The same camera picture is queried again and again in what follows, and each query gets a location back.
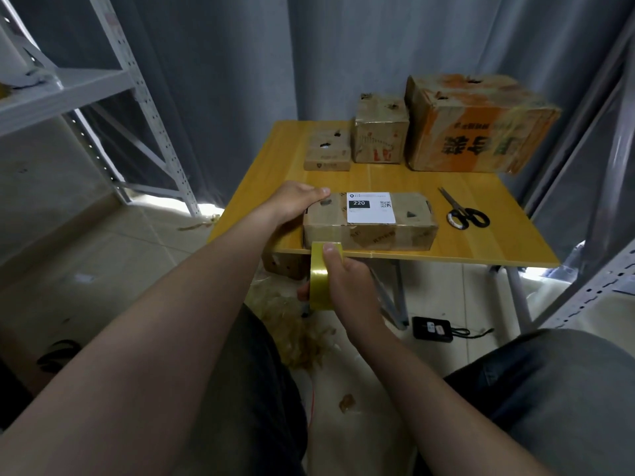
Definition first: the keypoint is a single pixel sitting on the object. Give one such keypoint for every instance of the black sandal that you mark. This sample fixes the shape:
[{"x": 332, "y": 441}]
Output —
[{"x": 59, "y": 356}]

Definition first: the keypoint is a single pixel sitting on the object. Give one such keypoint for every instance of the person's left hand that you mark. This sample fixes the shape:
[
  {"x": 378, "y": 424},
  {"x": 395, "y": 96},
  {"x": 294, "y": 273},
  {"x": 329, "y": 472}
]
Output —
[{"x": 293, "y": 205}]

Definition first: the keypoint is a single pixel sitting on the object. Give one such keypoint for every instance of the yellow tape roll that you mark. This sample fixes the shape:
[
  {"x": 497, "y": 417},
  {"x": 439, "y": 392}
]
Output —
[{"x": 317, "y": 277}]

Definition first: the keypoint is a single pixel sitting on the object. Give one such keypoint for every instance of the large orange print cardboard box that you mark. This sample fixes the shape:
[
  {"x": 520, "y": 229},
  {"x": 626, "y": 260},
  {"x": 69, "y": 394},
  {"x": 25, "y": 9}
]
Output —
[{"x": 476, "y": 119}]

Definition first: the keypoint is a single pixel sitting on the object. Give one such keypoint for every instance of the person's right leg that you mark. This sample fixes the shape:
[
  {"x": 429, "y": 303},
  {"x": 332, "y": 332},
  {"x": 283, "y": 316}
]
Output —
[{"x": 556, "y": 391}]

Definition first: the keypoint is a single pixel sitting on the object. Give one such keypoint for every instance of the person's left forearm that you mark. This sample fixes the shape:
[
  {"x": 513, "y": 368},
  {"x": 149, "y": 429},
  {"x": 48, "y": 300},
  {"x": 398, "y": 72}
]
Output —
[{"x": 129, "y": 362}]

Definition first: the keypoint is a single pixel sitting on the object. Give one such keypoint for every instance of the grey curtain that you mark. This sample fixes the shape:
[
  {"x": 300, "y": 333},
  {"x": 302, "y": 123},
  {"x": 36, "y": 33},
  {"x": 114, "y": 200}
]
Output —
[{"x": 258, "y": 54}]

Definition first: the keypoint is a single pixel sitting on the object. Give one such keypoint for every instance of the person's right forearm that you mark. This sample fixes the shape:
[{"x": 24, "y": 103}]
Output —
[{"x": 437, "y": 411}]

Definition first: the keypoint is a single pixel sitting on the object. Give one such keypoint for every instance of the black power adapter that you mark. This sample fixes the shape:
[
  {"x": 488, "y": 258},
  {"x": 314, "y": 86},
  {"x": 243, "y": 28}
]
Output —
[{"x": 432, "y": 329}]

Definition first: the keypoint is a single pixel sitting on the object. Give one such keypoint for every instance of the long white-labelled cardboard box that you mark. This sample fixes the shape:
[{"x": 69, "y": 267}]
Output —
[{"x": 417, "y": 228}]

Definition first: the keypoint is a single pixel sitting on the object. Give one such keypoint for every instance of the medium brown cardboard box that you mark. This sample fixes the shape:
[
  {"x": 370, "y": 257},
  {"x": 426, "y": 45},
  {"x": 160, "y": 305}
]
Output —
[{"x": 380, "y": 132}]

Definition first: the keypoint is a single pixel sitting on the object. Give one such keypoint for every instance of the grey metal shelf unit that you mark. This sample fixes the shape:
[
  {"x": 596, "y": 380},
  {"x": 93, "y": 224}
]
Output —
[
  {"x": 600, "y": 193},
  {"x": 69, "y": 89}
]

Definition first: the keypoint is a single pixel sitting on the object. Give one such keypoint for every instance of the yellow wooden table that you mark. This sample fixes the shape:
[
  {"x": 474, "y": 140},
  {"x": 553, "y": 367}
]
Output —
[{"x": 258, "y": 183}]

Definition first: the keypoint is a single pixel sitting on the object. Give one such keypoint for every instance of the tape scraps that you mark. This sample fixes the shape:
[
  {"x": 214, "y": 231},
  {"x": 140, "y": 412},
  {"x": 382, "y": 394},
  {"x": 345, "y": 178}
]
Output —
[{"x": 288, "y": 337}]

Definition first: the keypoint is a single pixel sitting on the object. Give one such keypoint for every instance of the person's right hand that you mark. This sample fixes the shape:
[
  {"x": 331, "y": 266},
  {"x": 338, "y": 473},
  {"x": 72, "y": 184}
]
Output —
[{"x": 355, "y": 290}]

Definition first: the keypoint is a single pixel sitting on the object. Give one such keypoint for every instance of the small cardboard box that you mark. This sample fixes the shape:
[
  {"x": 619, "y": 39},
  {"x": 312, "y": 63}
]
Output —
[{"x": 327, "y": 151}]

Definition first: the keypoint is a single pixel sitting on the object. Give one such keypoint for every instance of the plain brown cardboard box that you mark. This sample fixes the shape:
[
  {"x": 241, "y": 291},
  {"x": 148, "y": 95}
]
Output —
[{"x": 283, "y": 264}]

